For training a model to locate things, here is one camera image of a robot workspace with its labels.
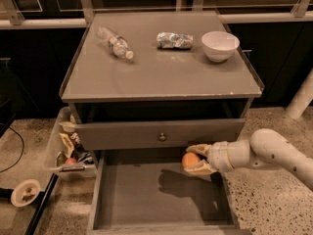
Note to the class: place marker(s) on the orange fruit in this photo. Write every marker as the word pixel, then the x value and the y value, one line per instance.
pixel 190 159

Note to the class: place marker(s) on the white metal railing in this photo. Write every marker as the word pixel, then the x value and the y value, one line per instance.
pixel 60 13

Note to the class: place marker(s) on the yellow snack packet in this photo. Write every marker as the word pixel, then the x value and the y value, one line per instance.
pixel 67 142

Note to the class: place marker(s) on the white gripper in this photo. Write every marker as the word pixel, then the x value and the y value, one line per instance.
pixel 218 157

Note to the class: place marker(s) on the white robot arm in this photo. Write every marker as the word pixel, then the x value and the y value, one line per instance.
pixel 259 147

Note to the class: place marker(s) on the grey cabinet with glass top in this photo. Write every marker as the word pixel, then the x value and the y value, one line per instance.
pixel 157 84

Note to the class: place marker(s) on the brass drawer knob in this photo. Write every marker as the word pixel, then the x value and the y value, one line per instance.
pixel 162 137

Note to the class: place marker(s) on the red apple in bin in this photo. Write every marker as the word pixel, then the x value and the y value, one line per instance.
pixel 71 161

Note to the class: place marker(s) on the clear plastic water bottle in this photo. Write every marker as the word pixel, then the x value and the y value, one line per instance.
pixel 117 45

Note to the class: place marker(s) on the grey top drawer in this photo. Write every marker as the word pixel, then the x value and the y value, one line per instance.
pixel 157 134

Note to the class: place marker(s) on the grey open middle drawer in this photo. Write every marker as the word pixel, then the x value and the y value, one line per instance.
pixel 147 192

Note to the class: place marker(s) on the clear plastic storage bin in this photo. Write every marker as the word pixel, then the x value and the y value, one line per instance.
pixel 64 155

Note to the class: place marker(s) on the white ceramic bowl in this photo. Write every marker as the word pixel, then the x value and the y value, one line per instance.
pixel 219 46

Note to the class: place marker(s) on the crumpled silver snack bag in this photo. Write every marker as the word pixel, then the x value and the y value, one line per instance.
pixel 171 40

